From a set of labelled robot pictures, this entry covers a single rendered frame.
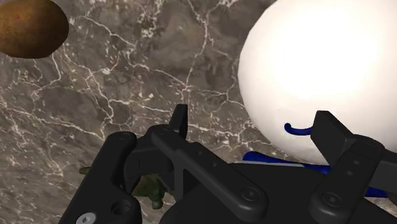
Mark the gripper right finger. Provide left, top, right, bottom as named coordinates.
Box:
left=308, top=110, right=397, bottom=224

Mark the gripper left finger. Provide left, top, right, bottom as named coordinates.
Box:
left=59, top=104, right=269, bottom=224

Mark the dark green lumpy object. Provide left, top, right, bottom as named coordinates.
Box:
left=78, top=167, right=167, bottom=209

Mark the blue long object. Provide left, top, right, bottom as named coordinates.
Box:
left=242, top=151, right=389, bottom=199

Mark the white round vase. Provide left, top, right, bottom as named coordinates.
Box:
left=237, top=0, right=397, bottom=166

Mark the brown potato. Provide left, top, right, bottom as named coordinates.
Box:
left=0, top=0, right=70, bottom=59

